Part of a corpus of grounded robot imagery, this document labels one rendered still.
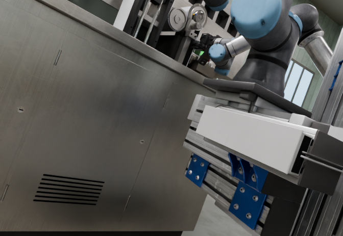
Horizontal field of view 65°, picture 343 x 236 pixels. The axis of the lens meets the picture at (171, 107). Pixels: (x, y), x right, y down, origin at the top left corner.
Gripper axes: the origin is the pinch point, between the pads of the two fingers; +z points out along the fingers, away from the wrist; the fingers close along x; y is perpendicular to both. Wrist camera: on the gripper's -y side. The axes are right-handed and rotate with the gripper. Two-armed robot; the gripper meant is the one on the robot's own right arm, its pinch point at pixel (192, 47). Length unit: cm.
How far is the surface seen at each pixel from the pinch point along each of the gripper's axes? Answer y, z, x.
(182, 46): -4.6, -6.2, 11.3
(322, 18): 209, 119, -344
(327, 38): 185, 112, -374
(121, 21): -4.8, 12.6, 41.3
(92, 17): -20, -32, 70
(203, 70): -10.1, -6.3, -9.4
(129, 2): 5.9, 10.9, 41.3
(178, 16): 9.8, -2.6, 18.2
